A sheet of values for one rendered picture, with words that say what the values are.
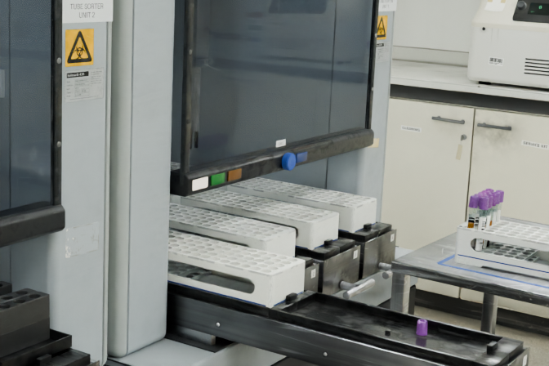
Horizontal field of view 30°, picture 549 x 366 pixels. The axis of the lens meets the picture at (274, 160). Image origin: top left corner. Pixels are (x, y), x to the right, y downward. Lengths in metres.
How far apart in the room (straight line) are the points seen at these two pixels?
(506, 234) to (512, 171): 2.07
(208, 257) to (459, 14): 3.07
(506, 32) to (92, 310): 2.59
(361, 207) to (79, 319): 0.72
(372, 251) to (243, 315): 0.49
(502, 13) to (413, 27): 0.87
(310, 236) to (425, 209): 2.18
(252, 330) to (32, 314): 0.35
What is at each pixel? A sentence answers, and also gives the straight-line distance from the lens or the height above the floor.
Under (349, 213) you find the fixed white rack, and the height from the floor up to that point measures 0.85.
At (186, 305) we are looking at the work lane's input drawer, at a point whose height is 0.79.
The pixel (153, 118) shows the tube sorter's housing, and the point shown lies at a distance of 1.48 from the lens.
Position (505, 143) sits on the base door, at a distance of 3.81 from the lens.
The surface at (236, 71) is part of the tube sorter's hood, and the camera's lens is 1.61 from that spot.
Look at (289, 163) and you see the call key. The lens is 1.73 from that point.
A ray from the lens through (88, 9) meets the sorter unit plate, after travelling 1.36.
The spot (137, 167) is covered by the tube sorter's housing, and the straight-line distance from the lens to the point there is 1.46.
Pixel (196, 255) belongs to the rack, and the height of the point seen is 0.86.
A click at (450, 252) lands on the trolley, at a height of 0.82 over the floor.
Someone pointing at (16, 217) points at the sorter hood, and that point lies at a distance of 1.28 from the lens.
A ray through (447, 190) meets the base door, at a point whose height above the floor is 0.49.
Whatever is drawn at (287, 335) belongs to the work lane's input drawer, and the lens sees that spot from 1.49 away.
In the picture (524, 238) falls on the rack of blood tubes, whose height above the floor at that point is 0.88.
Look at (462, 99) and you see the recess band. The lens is 3.90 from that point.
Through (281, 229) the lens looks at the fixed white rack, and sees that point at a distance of 1.75.
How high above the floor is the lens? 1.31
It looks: 11 degrees down
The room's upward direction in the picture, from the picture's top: 3 degrees clockwise
